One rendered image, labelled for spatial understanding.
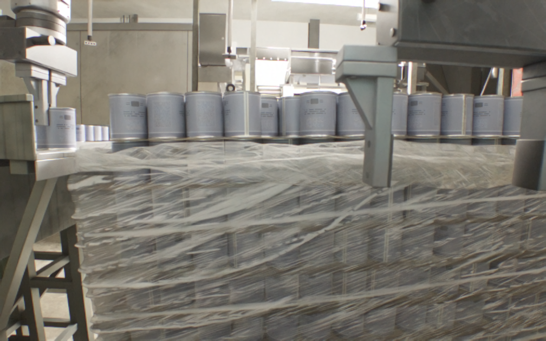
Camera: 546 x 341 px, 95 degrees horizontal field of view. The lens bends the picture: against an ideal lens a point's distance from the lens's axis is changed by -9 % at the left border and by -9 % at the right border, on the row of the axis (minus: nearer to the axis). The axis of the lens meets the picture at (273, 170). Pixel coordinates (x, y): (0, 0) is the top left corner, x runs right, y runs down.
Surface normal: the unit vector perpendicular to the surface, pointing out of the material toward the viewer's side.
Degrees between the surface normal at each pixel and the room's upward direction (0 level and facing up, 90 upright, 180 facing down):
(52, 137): 90
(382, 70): 90
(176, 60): 90
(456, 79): 90
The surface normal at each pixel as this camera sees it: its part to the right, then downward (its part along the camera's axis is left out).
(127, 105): 0.43, 0.10
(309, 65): 0.06, 0.11
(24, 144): -0.23, 0.11
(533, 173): -1.00, -0.03
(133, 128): 0.65, 0.08
